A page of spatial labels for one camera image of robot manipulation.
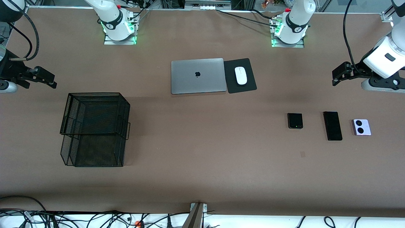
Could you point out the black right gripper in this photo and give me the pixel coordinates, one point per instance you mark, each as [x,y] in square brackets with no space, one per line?
[12,70]

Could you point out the black mouse pad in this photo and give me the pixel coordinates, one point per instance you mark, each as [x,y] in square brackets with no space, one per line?
[250,85]

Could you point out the small black flip phone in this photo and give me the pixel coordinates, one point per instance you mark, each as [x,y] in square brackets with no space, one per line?
[295,120]

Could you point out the white computer mouse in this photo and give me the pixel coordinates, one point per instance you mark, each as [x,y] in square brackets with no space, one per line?
[240,76]

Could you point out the aluminium frame profile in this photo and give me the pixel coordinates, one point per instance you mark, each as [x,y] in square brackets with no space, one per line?
[27,8]
[387,15]

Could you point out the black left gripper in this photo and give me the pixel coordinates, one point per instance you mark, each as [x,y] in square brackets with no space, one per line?
[359,68]

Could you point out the white power strip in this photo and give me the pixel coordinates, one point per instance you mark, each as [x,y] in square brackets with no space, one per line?
[207,7]

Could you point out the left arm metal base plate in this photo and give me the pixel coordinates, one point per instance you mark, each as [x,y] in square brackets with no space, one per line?
[300,46]

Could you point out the long black slab phone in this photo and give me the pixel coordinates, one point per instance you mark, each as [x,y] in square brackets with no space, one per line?
[333,126]

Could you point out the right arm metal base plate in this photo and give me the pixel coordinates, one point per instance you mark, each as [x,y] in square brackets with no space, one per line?
[109,42]

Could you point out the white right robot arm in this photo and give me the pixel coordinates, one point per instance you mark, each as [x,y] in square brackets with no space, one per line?
[115,22]

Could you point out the grey closed laptop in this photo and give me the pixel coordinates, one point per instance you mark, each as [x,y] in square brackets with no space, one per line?
[190,82]

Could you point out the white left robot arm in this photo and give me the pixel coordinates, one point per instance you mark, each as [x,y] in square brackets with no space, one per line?
[295,22]

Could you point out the lavender flip phone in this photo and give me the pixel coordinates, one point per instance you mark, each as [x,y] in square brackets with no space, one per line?
[361,127]

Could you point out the aluminium camera mount post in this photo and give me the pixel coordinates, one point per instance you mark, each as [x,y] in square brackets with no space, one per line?
[194,218]

